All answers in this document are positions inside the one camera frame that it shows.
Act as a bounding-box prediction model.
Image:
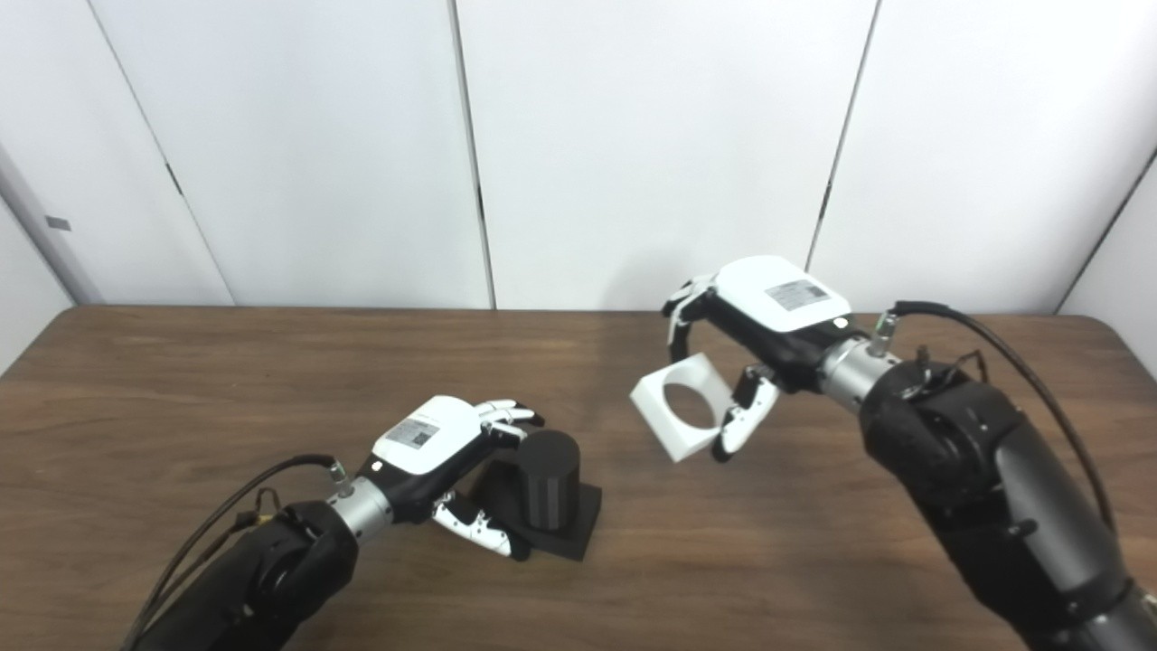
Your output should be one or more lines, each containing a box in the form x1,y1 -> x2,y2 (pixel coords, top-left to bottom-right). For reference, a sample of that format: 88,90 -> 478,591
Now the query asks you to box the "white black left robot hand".
357,395 -> 546,561

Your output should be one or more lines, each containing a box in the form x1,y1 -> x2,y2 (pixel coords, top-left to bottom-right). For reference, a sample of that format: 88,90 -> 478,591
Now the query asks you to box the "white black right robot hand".
662,255 -> 855,464

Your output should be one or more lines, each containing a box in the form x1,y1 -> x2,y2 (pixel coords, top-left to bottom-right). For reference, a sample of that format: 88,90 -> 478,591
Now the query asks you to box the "black peg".
470,429 -> 603,562

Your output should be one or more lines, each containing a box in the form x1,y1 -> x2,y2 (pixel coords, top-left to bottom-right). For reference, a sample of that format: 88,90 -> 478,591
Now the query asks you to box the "white square piece with hole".
629,354 -> 738,464

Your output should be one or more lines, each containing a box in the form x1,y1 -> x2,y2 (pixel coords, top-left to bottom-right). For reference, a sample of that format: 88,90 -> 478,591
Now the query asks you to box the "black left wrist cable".
120,454 -> 353,651

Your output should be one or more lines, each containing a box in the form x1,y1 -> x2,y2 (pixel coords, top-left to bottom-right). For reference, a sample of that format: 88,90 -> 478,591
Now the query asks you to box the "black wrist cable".
120,454 -> 353,651
870,300 -> 1117,534

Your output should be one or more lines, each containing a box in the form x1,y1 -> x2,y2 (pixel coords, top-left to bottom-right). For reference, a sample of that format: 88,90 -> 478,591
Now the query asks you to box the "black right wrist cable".
870,300 -> 1117,534

